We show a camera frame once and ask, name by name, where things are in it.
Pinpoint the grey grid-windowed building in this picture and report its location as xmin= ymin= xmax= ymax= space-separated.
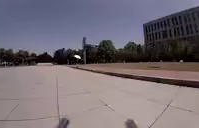
xmin=142 ymin=2 xmax=199 ymax=51

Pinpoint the row of trees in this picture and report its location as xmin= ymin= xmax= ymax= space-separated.
xmin=0 ymin=39 xmax=199 ymax=66

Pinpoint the tall pole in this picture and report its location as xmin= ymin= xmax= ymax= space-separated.
xmin=82 ymin=36 xmax=87 ymax=65

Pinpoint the low white barrier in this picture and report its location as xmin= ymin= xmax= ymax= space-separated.
xmin=36 ymin=62 xmax=55 ymax=67

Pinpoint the pale pink raised paving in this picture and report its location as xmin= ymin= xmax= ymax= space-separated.
xmin=74 ymin=65 xmax=199 ymax=83

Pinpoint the dark kerb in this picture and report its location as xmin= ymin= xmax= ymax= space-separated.
xmin=66 ymin=65 xmax=199 ymax=90

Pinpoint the robot's own part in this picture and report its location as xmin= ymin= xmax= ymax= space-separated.
xmin=124 ymin=118 xmax=139 ymax=128
xmin=56 ymin=117 xmax=71 ymax=128

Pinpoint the dry brown grass patch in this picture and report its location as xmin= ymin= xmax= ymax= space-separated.
xmin=81 ymin=61 xmax=199 ymax=73

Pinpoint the pale concrete slab plaza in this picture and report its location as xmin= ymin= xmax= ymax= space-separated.
xmin=0 ymin=64 xmax=199 ymax=128

